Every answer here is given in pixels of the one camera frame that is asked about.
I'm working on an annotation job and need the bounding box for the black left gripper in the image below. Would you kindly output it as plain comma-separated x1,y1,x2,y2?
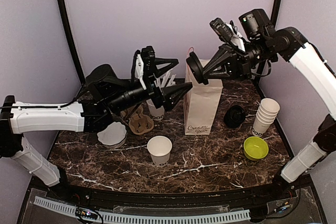
106,57,193,114

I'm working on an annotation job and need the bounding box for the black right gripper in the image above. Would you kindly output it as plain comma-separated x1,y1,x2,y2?
201,35,275,81

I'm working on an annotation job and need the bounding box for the black cup lid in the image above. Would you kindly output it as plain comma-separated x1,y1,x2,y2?
186,51,208,85

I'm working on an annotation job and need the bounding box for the white paper cup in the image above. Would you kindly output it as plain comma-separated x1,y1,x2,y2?
147,136,173,167

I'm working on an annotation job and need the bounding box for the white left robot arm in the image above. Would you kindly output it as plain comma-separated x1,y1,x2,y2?
1,56,193,201

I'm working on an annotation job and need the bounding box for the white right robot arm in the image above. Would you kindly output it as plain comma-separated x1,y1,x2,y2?
200,9,335,200

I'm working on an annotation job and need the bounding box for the bundle of wrapped straws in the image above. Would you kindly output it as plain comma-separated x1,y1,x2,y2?
154,70,176,88

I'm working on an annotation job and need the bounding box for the paper cup holding straws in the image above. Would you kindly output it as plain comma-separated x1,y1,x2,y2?
146,100,165,121

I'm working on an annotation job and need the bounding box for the white paper bag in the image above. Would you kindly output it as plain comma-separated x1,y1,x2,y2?
183,66,223,135

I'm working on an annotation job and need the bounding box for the cardboard cup carrier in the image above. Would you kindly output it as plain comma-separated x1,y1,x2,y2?
121,104,154,135

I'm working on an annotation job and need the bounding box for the stack of black lids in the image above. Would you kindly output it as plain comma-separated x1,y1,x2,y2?
223,105,246,129

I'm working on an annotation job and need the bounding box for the stack of white paper cups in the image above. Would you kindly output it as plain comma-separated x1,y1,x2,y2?
251,98,280,137

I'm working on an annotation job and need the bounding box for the white fluted dish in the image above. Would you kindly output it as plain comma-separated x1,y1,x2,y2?
97,122,127,149

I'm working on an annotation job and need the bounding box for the green bowl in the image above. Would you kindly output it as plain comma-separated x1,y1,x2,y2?
243,136,269,161

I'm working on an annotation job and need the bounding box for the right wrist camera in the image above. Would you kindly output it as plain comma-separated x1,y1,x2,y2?
209,18,245,51

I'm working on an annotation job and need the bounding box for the white cable duct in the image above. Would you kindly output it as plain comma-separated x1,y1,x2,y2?
33,196,251,223

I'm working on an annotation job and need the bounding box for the left black frame post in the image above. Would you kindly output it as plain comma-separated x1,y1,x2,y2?
57,0,85,86

